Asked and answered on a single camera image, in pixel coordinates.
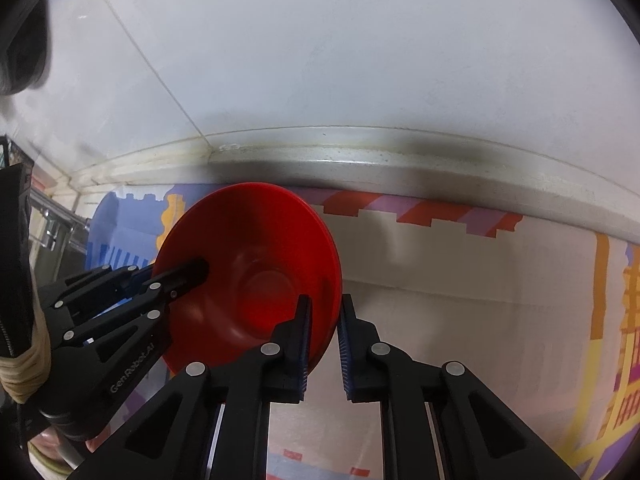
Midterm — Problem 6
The red black bowl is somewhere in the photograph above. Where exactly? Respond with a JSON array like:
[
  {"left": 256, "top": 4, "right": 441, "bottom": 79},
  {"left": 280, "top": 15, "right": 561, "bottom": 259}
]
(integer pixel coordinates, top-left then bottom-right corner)
[{"left": 153, "top": 183, "right": 343, "bottom": 373}]

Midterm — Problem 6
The stainless steel sink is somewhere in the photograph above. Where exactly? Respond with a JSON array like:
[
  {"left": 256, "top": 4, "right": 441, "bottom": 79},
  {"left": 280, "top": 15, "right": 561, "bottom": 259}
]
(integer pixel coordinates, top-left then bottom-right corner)
[{"left": 29, "top": 188, "right": 90, "bottom": 285}]

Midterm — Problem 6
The colourful patterned table mat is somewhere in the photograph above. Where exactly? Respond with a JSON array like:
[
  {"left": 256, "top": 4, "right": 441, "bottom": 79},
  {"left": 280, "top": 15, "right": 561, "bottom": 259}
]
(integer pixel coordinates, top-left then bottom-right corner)
[{"left": 86, "top": 184, "right": 639, "bottom": 479}]

